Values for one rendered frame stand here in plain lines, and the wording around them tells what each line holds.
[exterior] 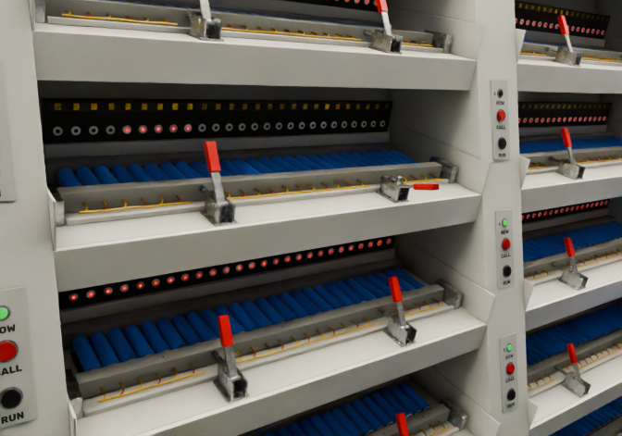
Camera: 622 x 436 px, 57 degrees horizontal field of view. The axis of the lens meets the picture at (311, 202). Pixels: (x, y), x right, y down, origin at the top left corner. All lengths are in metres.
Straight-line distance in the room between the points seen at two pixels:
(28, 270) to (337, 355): 0.40
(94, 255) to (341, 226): 0.30
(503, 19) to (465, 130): 0.18
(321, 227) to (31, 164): 0.33
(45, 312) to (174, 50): 0.29
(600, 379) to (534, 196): 0.43
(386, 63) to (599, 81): 0.53
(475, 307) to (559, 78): 0.42
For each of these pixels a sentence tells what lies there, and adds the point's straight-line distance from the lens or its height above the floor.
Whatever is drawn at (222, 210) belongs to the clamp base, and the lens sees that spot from 0.67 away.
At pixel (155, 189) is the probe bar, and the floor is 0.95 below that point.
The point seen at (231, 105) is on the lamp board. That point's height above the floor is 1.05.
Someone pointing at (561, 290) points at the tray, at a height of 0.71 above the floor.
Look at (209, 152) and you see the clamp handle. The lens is 0.66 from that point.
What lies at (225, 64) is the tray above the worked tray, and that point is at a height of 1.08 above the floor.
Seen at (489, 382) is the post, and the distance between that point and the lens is 0.98.
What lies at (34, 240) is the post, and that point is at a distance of 0.58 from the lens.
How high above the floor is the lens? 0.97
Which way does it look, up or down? 4 degrees down
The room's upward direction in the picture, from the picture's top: 4 degrees counter-clockwise
